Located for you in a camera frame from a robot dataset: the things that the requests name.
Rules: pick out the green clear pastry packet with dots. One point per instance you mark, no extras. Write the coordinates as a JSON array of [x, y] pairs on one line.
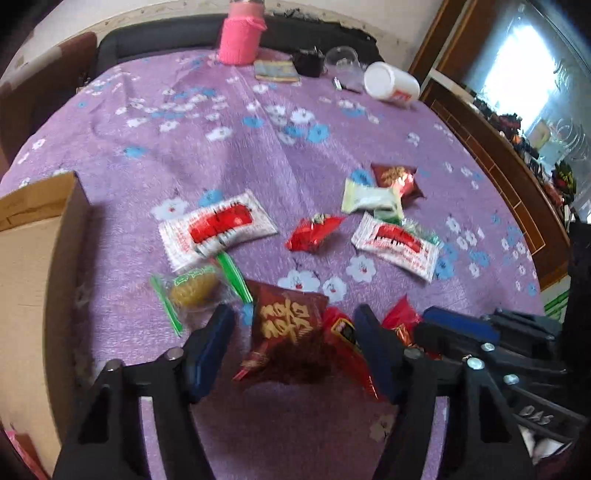
[[194, 288]]

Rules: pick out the shallow cardboard box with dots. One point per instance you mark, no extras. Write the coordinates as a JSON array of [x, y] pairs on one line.
[[27, 277]]

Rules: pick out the small dark red snack packet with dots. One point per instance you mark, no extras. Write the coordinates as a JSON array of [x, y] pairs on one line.
[[392, 175]]

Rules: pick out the pale green snack packet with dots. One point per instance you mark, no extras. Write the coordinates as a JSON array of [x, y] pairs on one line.
[[369, 198]]

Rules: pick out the white plastic jar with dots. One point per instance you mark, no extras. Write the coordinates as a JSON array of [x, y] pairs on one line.
[[390, 83]]

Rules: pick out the shiny red candy packet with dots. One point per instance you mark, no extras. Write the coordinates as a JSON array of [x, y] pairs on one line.
[[311, 235]]

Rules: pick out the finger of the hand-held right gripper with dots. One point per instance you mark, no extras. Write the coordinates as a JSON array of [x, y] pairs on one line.
[[457, 323], [521, 323]]

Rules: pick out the small white red snack packet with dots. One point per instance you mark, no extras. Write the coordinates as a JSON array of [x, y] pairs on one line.
[[397, 240]]

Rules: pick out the red packet with dark label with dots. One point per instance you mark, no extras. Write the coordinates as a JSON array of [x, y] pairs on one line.
[[341, 337]]

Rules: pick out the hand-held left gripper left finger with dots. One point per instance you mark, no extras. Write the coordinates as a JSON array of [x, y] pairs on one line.
[[210, 355]]

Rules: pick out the dark red gold-print packet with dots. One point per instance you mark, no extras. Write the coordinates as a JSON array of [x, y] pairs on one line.
[[286, 332]]

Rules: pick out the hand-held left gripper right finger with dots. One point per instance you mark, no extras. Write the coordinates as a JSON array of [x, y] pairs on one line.
[[376, 355]]

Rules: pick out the large white red snack packet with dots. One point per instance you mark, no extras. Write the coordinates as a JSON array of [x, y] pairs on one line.
[[217, 226]]

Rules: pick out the wooden glass cabinet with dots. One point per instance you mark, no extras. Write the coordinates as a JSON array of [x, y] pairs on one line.
[[498, 152]]

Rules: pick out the red packet with round label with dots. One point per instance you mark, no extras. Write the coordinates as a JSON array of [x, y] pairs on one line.
[[399, 318]]

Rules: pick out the clear plastic cup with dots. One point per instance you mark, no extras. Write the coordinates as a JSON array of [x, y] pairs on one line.
[[341, 56]]

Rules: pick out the pink knit-sleeved bottle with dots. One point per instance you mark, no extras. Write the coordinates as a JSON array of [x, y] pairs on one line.
[[238, 41]]

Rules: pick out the black sofa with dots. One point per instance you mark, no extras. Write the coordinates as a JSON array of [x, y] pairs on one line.
[[161, 39]]

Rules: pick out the small grey-yellow booklet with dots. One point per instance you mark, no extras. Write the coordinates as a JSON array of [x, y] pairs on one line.
[[276, 71]]

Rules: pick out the black charger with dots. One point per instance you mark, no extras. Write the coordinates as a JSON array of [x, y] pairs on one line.
[[308, 62]]

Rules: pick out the green clear candy packet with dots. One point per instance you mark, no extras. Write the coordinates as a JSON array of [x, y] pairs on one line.
[[416, 227]]

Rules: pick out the purple floral tablecloth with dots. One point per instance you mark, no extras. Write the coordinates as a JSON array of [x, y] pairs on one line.
[[277, 152]]

